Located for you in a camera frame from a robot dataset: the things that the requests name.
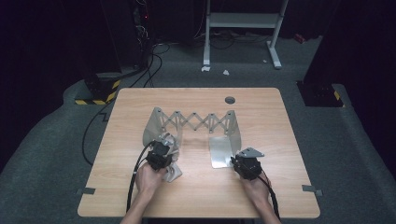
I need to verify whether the dark equipment rack with wires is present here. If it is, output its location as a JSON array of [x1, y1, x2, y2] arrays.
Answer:
[[130, 0, 157, 69]]

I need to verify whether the left hand-held gripper black cable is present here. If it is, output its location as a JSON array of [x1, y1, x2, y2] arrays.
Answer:
[[125, 140, 157, 214]]

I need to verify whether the black yellow striped stand base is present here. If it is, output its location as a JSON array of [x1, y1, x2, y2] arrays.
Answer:
[[296, 80, 346, 108], [74, 73, 121, 105]]

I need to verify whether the right hand-held gripper black cable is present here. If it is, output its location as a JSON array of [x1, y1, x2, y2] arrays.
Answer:
[[242, 161, 281, 220]]

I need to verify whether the hand-held gripper black cable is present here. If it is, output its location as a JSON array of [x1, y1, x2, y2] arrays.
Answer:
[[242, 161, 281, 220], [125, 140, 157, 214]]

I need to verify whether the black floor cable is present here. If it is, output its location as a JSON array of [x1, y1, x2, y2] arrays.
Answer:
[[81, 54, 163, 166]]

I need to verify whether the expandable silver metal bookend rack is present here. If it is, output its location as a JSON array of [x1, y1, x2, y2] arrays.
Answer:
[[142, 106, 243, 170]]

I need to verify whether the person's left hand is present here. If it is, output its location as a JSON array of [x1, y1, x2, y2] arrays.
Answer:
[[134, 161, 167, 195]]

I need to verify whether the tangle of black cables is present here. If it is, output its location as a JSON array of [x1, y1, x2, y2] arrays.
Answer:
[[192, 29, 272, 50]]

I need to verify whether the person's right hand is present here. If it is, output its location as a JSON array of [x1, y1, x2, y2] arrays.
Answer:
[[240, 172, 272, 203]]

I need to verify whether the white metal stand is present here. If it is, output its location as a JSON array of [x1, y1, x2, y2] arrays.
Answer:
[[203, 0, 289, 70]]

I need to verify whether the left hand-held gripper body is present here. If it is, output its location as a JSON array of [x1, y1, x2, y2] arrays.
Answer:
[[145, 138, 175, 172]]

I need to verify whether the grey cloth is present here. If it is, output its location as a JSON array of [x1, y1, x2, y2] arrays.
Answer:
[[156, 132, 184, 184]]

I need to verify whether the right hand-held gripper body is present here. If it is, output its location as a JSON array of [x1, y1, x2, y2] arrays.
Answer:
[[233, 147, 265, 181]]

